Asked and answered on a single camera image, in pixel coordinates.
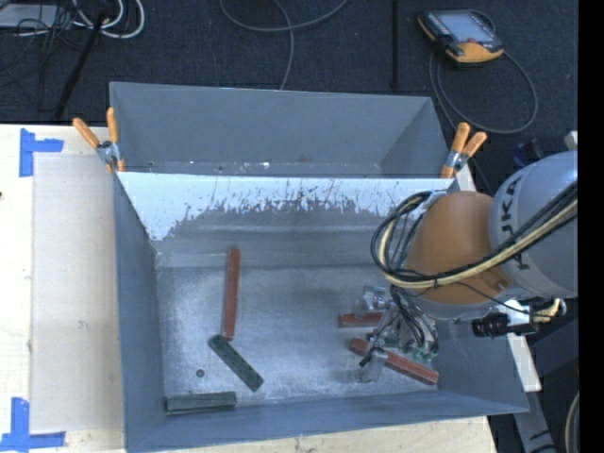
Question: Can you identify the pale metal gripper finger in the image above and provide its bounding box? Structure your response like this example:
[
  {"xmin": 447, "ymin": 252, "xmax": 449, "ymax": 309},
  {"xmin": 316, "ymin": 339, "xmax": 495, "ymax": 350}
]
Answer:
[
  {"xmin": 361, "ymin": 285, "xmax": 391, "ymax": 313},
  {"xmin": 359, "ymin": 339, "xmax": 390, "ymax": 384}
]

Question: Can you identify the red-brown flat block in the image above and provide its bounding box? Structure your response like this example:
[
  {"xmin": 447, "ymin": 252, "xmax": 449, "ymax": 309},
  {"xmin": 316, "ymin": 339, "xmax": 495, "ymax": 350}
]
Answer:
[
  {"xmin": 347, "ymin": 337, "xmax": 440, "ymax": 387},
  {"xmin": 336, "ymin": 311, "xmax": 384, "ymax": 329},
  {"xmin": 220, "ymin": 247, "xmax": 242, "ymax": 342}
]

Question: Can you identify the grey metal bin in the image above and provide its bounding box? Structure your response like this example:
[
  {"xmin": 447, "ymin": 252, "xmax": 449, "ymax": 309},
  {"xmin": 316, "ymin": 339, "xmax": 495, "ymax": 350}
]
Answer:
[{"xmin": 108, "ymin": 81, "xmax": 530, "ymax": 453}]

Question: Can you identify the dark green flat block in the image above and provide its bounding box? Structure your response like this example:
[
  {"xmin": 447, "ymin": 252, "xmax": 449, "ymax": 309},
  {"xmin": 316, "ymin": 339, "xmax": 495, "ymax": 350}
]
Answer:
[
  {"xmin": 208, "ymin": 334, "xmax": 265, "ymax": 394},
  {"xmin": 164, "ymin": 391, "xmax": 238, "ymax": 416}
]

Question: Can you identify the black cylinder on white bracket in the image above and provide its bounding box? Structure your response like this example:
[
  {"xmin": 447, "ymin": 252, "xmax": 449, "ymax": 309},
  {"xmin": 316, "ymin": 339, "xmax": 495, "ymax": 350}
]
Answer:
[{"xmin": 471, "ymin": 297, "xmax": 567, "ymax": 340}]

